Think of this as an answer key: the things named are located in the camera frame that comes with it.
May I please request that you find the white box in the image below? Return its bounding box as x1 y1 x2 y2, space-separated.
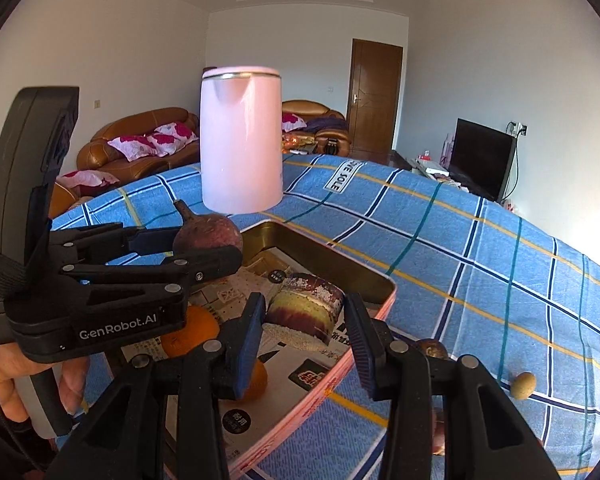
416 156 451 179

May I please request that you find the purple sugarcane segment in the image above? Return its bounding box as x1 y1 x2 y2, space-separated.
263 272 346 351

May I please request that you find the black television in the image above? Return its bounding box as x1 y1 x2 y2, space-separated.
448 118 518 203

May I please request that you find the black power cable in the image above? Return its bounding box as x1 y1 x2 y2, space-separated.
501 134 522 202

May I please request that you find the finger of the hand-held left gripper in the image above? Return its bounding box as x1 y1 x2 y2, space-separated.
62 246 244 307
49 223 182 267

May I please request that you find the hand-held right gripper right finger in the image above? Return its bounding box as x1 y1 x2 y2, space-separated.
344 292 551 480

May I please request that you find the blue plaid tablecloth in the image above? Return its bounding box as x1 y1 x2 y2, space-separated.
50 152 600 480

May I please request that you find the brown leather sofa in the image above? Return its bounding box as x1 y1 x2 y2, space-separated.
76 107 201 171

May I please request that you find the dark television stand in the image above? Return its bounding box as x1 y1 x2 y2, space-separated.
389 149 481 196

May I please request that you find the person's left hand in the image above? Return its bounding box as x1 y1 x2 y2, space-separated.
0 344 89 426

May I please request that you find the small tan round fruit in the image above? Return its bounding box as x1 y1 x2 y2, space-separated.
510 371 537 400

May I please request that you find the purple blanket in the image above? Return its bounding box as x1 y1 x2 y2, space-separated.
304 115 346 132

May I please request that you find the pink electric kettle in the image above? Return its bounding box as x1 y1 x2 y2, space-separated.
200 66 284 214

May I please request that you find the small brown nut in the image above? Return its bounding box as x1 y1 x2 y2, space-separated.
414 338 450 361

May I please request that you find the brown wooden door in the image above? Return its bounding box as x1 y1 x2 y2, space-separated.
346 38 404 165

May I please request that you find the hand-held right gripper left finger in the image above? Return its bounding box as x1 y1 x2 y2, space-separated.
45 292 268 480

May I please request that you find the newspaper lining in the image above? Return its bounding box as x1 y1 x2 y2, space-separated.
120 255 361 461

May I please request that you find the reddish fruit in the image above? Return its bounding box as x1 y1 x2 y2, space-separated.
431 407 448 456

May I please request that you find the dark red round fruit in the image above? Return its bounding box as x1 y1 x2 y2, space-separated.
172 200 244 266

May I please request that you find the brown leather armchair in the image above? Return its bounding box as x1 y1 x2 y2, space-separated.
281 100 352 157
47 170 122 219

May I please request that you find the orange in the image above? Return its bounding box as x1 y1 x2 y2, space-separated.
160 305 222 360
229 360 269 403

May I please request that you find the pink rimmed tray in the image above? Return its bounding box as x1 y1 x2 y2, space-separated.
102 220 397 478

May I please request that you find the pink floral white blanket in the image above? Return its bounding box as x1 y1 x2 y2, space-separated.
107 122 199 162

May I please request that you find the pink floral cushion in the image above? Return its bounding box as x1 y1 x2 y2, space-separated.
55 170 121 197

